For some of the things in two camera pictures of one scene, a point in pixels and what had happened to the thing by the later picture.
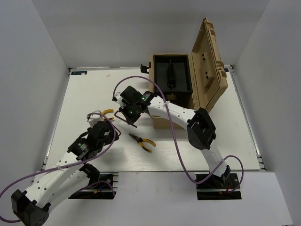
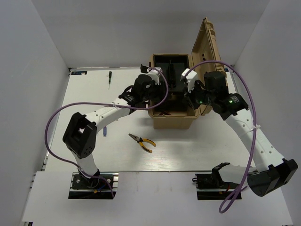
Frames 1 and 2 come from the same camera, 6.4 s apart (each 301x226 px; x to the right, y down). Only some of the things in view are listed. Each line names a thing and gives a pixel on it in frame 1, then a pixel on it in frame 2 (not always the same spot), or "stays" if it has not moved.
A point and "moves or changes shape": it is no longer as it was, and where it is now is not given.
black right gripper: [130, 119] -> [190, 95]
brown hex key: [122, 119] moves or changes shape
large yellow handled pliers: [139, 140] stays
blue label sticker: [78, 72] stays
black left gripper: [110, 136] -> [161, 94]
